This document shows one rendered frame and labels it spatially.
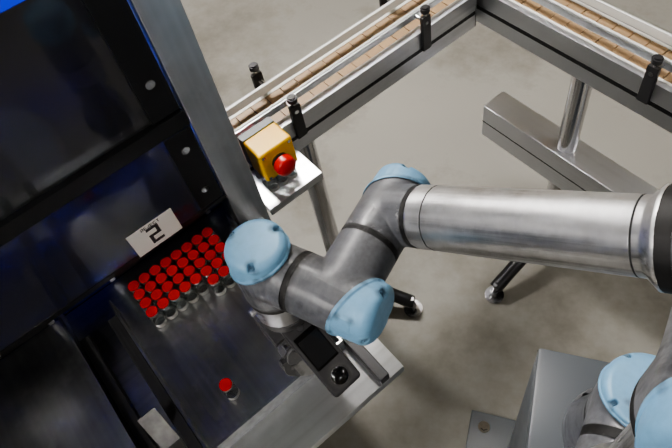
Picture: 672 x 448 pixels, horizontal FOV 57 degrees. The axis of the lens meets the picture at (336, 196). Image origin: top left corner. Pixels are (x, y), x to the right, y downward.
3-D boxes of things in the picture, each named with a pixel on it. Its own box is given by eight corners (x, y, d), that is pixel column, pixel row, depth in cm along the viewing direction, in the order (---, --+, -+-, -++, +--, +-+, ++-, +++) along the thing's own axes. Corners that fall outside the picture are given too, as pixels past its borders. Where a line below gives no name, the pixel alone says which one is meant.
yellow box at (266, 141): (246, 161, 118) (236, 136, 112) (277, 140, 120) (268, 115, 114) (269, 184, 114) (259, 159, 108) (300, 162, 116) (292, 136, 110)
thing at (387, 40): (246, 195, 128) (224, 146, 115) (207, 155, 136) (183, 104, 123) (480, 29, 147) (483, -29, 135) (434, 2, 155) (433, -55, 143)
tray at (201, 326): (115, 309, 112) (107, 301, 109) (232, 224, 119) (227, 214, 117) (215, 460, 94) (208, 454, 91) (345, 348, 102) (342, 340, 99)
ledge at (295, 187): (234, 175, 129) (231, 170, 128) (283, 141, 133) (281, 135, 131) (272, 215, 122) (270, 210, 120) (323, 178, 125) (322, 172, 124)
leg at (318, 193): (324, 285, 200) (271, 125, 139) (346, 268, 203) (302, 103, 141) (342, 304, 195) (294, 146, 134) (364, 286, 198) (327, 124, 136)
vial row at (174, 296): (153, 322, 109) (142, 310, 106) (235, 259, 114) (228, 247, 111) (159, 330, 108) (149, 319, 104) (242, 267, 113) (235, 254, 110)
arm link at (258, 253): (267, 286, 66) (204, 257, 69) (288, 328, 75) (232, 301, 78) (304, 228, 69) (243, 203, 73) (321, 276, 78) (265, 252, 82)
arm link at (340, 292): (408, 247, 68) (322, 214, 72) (360, 334, 63) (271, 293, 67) (412, 281, 74) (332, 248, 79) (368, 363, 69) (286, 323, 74)
